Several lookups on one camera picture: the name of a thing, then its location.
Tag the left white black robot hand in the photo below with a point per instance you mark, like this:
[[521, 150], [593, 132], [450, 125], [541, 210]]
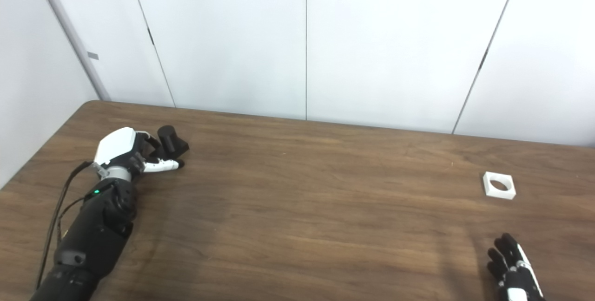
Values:
[[116, 145]]

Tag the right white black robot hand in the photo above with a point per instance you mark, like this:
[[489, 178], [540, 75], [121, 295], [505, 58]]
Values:
[[516, 278]]

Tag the black peg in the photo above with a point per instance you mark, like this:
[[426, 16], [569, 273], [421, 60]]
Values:
[[169, 140]]

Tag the white square piece with hole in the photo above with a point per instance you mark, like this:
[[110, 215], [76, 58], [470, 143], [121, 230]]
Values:
[[490, 190]]

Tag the grey wall corner trim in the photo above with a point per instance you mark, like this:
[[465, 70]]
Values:
[[69, 31]]

